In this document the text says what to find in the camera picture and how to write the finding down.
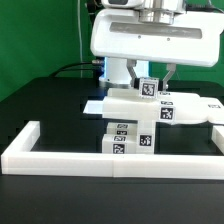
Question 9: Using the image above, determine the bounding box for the white tag base sheet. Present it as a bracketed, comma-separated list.
[83, 100, 103, 115]

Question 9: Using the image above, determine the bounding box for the white H-shaped chair back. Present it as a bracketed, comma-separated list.
[102, 88, 224, 125]

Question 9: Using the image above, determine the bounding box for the white tagged cube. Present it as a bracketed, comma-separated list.
[139, 77, 159, 98]

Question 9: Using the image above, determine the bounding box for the white chair seat part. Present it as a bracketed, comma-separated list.
[136, 121, 156, 154]

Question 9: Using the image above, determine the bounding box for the white cable on wall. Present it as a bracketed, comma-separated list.
[77, 0, 84, 79]

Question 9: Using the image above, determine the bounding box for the black cable bundle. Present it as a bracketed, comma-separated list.
[49, 60, 105, 78]

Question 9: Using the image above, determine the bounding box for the white U-shaped fence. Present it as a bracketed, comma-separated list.
[1, 121, 224, 180]

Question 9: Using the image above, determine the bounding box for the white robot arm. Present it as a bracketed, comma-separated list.
[91, 0, 224, 85]

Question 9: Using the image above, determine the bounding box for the white block right edge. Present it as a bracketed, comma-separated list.
[211, 125, 224, 155]

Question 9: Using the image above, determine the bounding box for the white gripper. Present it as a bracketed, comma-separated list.
[91, 9, 224, 91]

